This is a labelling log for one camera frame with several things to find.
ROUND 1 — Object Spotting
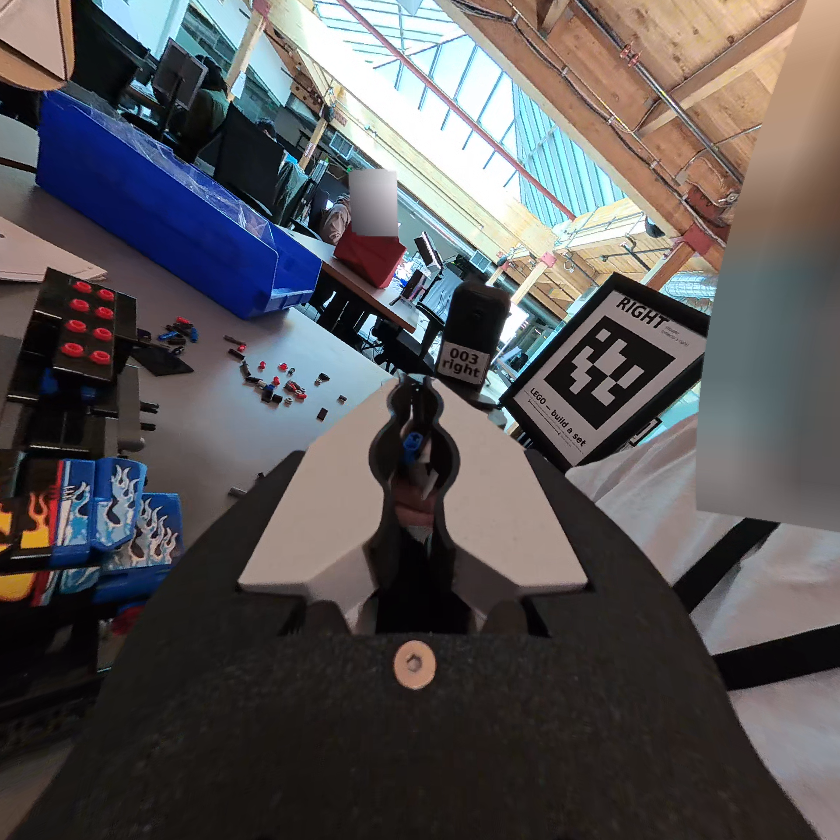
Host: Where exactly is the pile of small lego pieces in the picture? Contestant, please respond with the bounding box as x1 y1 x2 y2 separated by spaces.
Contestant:
157 317 349 422

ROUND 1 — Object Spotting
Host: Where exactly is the black shoulder strap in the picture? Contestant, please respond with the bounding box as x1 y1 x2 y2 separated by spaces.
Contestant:
672 518 840 690

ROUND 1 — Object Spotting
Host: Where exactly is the lego instruction booklet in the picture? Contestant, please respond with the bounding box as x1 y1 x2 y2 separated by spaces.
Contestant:
0 217 109 284

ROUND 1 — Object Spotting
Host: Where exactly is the clear plastic bag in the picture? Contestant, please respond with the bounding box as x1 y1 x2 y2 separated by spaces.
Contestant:
62 98 280 247

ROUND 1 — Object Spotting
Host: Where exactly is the wooden table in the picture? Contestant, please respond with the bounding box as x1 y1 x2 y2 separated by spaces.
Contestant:
289 226 431 334

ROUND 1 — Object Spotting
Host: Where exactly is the wooden document stand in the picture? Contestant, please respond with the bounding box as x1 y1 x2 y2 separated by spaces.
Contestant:
0 0 75 89

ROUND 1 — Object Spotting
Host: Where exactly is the black flat lego plate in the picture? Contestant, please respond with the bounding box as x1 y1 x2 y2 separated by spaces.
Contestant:
130 344 195 377

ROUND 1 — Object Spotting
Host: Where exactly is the lego truck model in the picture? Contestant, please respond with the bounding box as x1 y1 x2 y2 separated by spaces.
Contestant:
0 276 186 756

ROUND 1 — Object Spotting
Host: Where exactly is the red box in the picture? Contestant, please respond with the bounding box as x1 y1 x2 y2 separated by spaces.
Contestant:
332 222 407 289

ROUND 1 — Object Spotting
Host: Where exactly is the blue plastic bin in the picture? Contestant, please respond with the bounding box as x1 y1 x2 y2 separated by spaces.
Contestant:
36 91 324 321

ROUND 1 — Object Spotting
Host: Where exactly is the black monitor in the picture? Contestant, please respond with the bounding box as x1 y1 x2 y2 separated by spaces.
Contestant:
152 38 209 126

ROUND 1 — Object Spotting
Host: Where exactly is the framed marker sign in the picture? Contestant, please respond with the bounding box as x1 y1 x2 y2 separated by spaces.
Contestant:
497 272 711 475

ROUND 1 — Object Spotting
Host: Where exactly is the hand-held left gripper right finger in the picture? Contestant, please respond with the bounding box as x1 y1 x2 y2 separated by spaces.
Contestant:
419 378 591 616

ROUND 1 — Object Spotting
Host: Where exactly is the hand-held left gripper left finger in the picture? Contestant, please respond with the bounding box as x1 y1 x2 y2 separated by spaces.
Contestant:
237 375 410 632

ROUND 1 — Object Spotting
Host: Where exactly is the person's white shirt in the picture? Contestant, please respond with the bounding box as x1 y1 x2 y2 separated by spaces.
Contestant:
564 413 840 840

